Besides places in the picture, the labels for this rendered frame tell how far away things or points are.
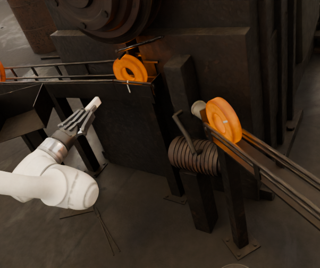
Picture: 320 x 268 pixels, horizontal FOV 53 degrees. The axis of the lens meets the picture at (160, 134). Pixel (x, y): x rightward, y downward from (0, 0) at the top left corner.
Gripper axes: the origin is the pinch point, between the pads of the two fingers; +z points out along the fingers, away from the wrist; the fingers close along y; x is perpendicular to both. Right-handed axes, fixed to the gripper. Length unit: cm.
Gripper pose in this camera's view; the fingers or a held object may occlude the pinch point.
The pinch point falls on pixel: (93, 105)
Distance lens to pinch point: 122.0
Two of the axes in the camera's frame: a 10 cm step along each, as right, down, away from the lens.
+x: -2.8, -7.0, -6.6
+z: 4.6, -7.0, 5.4
